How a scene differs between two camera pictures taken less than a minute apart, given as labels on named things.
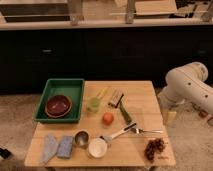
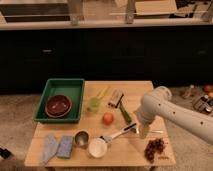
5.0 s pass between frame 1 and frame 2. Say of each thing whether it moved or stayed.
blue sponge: stayed
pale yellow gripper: moved
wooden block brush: stayed
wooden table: stayed
